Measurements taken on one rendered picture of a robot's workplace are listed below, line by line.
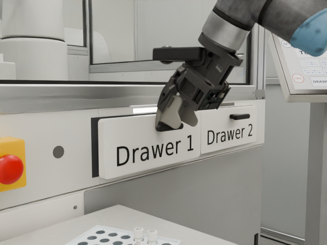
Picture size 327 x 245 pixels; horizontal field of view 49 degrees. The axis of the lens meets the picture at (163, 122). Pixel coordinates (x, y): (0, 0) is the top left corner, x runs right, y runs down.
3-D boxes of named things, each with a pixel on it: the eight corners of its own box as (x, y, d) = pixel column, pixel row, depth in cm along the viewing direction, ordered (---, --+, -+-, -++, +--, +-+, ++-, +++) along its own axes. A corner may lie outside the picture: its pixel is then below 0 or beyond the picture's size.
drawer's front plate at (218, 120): (256, 141, 110) (257, 105, 109) (200, 154, 88) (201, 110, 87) (251, 140, 111) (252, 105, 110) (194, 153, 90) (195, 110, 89)
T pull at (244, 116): (250, 118, 99) (250, 113, 99) (236, 120, 93) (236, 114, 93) (239, 117, 101) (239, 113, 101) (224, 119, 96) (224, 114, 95)
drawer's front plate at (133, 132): (200, 156, 85) (200, 111, 84) (104, 180, 64) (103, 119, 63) (194, 155, 87) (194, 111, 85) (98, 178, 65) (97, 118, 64)
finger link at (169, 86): (156, 111, 67) (181, 72, 63) (151, 106, 67) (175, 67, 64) (171, 112, 70) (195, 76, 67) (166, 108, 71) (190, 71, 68)
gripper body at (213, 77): (192, 114, 63) (227, 56, 57) (163, 86, 67) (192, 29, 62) (216, 112, 69) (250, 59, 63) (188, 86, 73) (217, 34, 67)
